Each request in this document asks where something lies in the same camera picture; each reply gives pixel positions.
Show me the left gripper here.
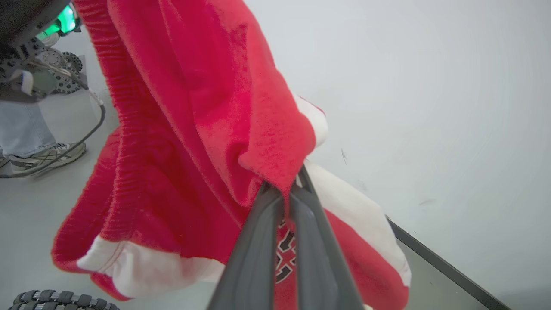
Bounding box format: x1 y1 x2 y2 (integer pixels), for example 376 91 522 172
0 0 82 104

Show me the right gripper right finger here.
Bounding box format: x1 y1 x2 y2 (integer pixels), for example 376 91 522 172
289 166 365 310

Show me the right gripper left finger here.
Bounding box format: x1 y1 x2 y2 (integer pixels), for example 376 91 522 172
207 181 285 310

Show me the red and white garment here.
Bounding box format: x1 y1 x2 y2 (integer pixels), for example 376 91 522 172
51 0 412 310

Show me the grey metal omni wheel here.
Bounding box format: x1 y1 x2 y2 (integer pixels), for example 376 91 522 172
37 47 84 94

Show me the person's leg in jeans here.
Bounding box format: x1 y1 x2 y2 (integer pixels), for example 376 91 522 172
0 100 56 158

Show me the black skirting strip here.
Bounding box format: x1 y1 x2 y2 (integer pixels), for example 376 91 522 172
385 215 513 310

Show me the grey sneaker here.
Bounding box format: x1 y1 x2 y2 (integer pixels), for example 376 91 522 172
9 142 87 171

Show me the black roller wheel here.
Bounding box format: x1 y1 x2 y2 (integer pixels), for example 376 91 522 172
9 290 121 310

